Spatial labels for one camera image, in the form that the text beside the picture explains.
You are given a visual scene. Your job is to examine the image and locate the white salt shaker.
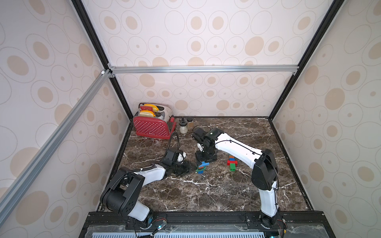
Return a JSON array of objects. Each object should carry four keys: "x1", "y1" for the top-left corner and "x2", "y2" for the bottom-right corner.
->
[{"x1": 179, "y1": 117, "x2": 188, "y2": 134}]

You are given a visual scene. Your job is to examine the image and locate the yellow toy toast slice back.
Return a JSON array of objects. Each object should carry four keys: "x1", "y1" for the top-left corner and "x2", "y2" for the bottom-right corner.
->
[{"x1": 140, "y1": 104, "x2": 159, "y2": 112}]

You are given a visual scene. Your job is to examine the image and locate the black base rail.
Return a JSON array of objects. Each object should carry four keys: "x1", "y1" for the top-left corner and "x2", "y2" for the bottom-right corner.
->
[{"x1": 79, "y1": 211, "x2": 335, "y2": 238}]

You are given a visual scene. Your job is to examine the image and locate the light blue long lego brick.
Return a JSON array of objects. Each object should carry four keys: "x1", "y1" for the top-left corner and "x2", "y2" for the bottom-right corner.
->
[{"x1": 198, "y1": 162, "x2": 209, "y2": 167}]

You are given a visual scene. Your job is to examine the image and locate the red toy toaster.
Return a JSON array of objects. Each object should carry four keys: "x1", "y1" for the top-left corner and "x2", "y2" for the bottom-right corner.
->
[{"x1": 133, "y1": 103, "x2": 177, "y2": 139}]

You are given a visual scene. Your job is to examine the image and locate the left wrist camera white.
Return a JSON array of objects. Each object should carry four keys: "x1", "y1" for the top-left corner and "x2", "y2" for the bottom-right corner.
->
[{"x1": 176, "y1": 151, "x2": 187, "y2": 163}]

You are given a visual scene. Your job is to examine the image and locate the red long lego brick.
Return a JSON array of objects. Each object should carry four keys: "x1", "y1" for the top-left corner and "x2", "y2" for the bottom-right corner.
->
[{"x1": 227, "y1": 160, "x2": 237, "y2": 166}]

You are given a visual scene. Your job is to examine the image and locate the aluminium left frame bar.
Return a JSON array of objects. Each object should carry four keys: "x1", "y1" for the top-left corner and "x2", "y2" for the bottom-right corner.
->
[{"x1": 1, "y1": 69, "x2": 112, "y2": 226}]

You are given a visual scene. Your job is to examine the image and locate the yellow toy toast slice front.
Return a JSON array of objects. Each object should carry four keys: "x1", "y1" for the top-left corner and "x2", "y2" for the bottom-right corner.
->
[{"x1": 139, "y1": 110, "x2": 156, "y2": 118}]

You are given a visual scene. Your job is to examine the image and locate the black left camera cable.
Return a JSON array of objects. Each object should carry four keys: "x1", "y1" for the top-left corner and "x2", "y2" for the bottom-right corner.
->
[{"x1": 166, "y1": 131, "x2": 181, "y2": 152}]

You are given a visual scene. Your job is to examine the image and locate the green small lego brick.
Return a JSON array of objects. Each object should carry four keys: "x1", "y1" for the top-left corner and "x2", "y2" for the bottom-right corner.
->
[{"x1": 230, "y1": 164, "x2": 236, "y2": 172}]

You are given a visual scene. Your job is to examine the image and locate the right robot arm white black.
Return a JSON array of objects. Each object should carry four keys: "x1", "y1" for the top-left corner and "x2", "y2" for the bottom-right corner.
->
[{"x1": 192, "y1": 128, "x2": 280, "y2": 229}]

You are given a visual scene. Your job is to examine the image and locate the aluminium horizontal frame bar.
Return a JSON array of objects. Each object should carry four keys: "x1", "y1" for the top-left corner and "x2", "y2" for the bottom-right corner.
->
[{"x1": 110, "y1": 64, "x2": 299, "y2": 74}]

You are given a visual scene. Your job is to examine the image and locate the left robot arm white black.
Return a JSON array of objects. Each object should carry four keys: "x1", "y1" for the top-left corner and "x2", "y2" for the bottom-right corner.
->
[{"x1": 100, "y1": 148, "x2": 191, "y2": 227}]

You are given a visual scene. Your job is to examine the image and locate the brown pepper shaker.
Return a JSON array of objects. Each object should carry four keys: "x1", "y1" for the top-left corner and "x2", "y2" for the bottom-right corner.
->
[{"x1": 187, "y1": 117, "x2": 194, "y2": 130}]

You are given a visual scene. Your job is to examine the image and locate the yellow toy toast slice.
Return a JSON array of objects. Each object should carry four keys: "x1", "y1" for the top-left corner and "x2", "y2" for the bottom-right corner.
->
[
  {"x1": 139, "y1": 110, "x2": 156, "y2": 118},
  {"x1": 140, "y1": 104, "x2": 159, "y2": 112}
]

